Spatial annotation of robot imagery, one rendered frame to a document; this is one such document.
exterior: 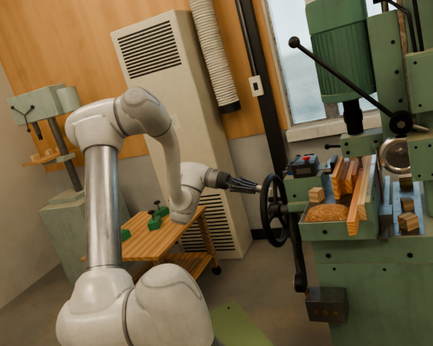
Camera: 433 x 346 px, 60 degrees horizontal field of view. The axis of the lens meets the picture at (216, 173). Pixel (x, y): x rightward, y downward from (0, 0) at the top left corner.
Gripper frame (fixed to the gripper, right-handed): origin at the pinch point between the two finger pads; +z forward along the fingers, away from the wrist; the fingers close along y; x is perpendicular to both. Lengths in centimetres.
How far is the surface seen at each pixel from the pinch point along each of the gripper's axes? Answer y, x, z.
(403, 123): -27, -44, 44
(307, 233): -40.8, -10.6, 25.3
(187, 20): 97, -60, -90
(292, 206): -19.9, -6.7, 16.2
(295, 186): -17.9, -13.8, 15.7
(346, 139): -14.2, -33.1, 29.3
